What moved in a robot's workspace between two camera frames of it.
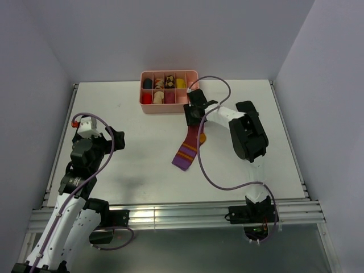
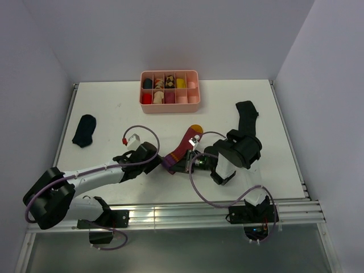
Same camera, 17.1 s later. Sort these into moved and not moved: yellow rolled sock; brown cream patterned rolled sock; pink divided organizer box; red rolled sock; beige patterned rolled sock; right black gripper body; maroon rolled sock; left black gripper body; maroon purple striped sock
Moved: maroon purple striped sock; right black gripper body; left black gripper body
Not moved: brown cream patterned rolled sock; pink divided organizer box; red rolled sock; yellow rolled sock; beige patterned rolled sock; maroon rolled sock
